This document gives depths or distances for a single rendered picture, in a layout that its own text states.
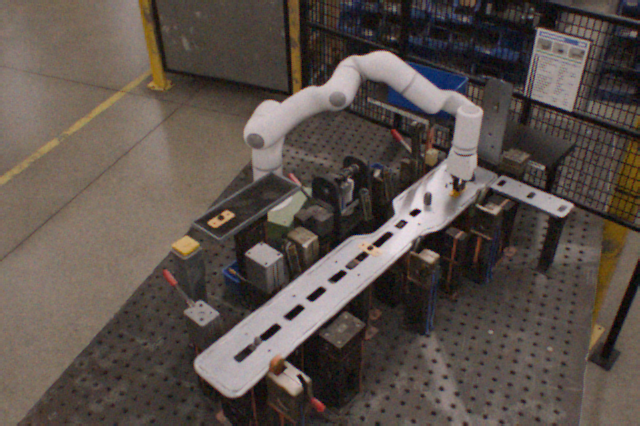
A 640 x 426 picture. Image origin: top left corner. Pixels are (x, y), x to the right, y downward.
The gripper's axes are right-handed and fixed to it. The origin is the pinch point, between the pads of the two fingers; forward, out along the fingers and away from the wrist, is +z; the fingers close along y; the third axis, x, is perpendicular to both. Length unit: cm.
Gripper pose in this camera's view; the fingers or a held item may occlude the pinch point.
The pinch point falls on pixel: (458, 185)
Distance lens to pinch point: 246.7
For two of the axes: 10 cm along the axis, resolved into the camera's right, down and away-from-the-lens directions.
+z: 0.1, 7.8, 6.3
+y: 7.5, 4.1, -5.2
